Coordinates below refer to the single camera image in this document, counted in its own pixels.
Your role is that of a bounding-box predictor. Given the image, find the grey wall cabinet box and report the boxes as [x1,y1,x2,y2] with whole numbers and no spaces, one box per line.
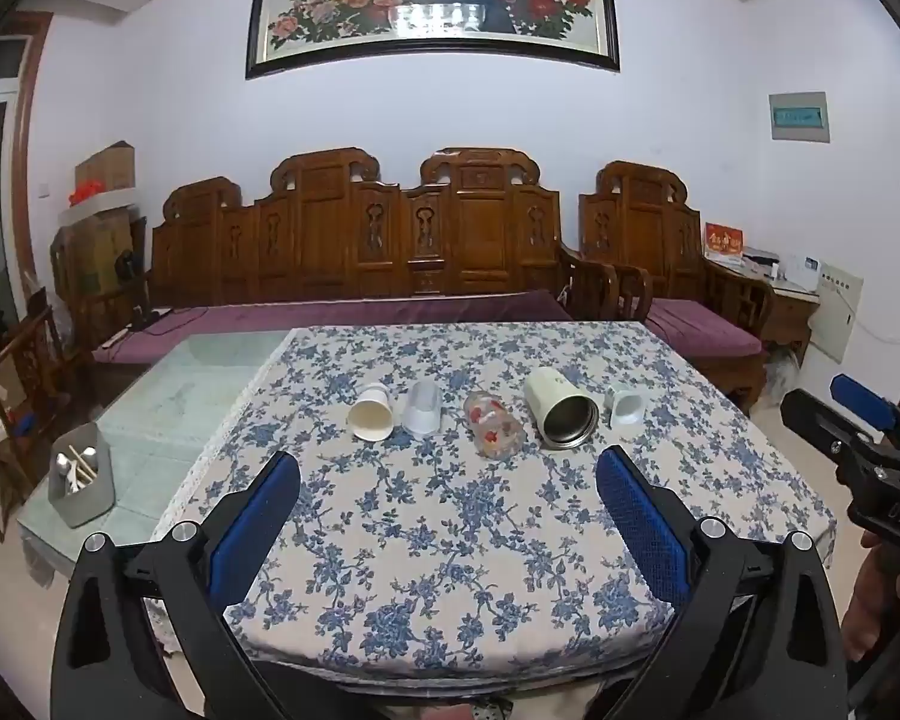
[809,263,863,362]

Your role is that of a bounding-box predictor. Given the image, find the stacked cardboard boxes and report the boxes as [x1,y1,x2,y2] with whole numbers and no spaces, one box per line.
[50,140,146,304]

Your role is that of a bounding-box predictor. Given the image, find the purple armchair cushion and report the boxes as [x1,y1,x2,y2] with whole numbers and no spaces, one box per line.
[645,298,763,359]

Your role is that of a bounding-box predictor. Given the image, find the translucent plastic cup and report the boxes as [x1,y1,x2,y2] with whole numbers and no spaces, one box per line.
[403,379,442,439]

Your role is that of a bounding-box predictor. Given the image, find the person's right hand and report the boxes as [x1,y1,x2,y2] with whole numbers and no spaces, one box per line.
[841,532,900,661]

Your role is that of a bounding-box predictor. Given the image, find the wooden chair at left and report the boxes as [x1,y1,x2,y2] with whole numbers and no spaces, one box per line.
[0,289,76,541]

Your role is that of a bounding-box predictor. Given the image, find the blue floral tablecloth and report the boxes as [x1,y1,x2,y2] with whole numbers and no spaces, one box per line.
[160,322,837,692]

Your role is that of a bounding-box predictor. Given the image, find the carved wooden armchair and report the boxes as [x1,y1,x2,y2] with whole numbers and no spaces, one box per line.
[578,161,767,413]

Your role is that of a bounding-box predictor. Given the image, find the framed peony peacock painting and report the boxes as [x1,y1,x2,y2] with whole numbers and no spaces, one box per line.
[245,0,621,78]

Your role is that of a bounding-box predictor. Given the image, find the carved wooden sofa bench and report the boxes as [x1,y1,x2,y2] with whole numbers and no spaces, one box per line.
[88,146,621,392]

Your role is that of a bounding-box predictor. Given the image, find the white box on side table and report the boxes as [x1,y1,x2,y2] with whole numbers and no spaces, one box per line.
[743,247,823,293]

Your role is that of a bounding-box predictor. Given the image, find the grey utensil holder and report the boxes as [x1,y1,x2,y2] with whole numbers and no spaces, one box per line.
[48,422,115,528]

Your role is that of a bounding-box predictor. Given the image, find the purple sofa cushion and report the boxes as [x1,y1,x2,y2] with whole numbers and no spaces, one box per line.
[94,289,571,366]

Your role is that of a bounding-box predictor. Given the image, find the red greeting card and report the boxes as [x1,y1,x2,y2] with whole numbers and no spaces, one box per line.
[704,223,745,257]

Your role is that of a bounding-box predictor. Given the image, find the floral glass cup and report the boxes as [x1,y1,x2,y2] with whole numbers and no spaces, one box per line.
[463,390,525,460]

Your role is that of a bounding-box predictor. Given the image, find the white paper cup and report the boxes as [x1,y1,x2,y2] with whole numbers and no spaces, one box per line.
[347,382,395,442]

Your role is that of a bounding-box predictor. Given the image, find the wooden side table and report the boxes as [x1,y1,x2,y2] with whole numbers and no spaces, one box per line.
[706,260,820,364]

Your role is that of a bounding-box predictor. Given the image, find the cream steel thermos mug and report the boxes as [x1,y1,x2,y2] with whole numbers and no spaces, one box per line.
[523,367,600,450]

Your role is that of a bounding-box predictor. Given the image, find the small white plastic cup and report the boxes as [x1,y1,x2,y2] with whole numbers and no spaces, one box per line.
[605,385,647,429]

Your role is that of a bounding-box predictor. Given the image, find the wall electrical panel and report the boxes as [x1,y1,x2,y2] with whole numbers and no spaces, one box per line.
[769,91,831,143]

